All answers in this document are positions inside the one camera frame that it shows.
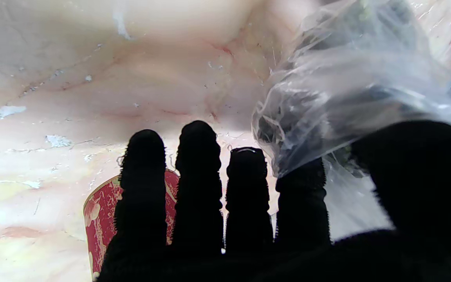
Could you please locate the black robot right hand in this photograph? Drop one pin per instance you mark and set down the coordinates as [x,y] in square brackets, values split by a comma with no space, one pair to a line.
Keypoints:
[405,235]

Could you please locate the clear plastic bag of tea bags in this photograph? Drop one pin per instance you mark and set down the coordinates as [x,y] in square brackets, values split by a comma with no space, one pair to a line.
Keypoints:
[347,78]

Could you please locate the red floral tea canister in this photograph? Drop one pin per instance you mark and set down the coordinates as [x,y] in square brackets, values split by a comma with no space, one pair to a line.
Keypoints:
[100,223]

